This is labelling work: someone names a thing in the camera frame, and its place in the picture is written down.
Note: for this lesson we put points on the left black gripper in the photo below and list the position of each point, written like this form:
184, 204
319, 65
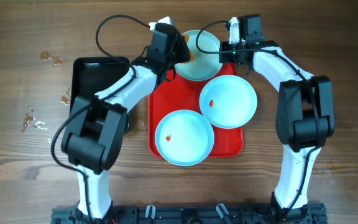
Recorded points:
184, 46

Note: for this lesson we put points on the green and yellow sponge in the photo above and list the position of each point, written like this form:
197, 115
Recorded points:
187, 53

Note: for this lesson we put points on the light blue plate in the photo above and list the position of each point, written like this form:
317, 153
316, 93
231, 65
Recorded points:
184, 138
228, 101
204, 66

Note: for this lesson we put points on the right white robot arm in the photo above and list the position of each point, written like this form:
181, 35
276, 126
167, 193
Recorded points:
304, 117

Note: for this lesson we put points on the black water tray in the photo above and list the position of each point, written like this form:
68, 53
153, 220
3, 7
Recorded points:
91, 75

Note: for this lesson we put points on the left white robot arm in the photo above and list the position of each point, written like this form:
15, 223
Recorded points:
104, 91

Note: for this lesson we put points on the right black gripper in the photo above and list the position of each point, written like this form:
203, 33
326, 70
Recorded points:
225, 57

